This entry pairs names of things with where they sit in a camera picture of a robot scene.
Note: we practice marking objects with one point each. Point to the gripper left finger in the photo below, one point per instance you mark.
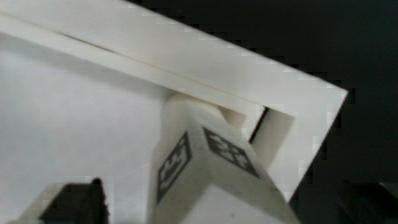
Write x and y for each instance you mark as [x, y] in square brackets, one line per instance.
[79, 206]

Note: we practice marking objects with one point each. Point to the white U-shaped obstacle fence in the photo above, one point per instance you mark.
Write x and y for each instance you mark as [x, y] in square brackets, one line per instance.
[113, 33]

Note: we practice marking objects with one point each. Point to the white table leg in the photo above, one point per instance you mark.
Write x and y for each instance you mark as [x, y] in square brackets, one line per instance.
[210, 187]

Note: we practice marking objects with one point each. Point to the white square tabletop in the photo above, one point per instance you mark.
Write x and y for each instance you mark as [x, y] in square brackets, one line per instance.
[81, 103]

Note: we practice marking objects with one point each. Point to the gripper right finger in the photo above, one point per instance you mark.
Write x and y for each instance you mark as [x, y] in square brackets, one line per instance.
[368, 203]

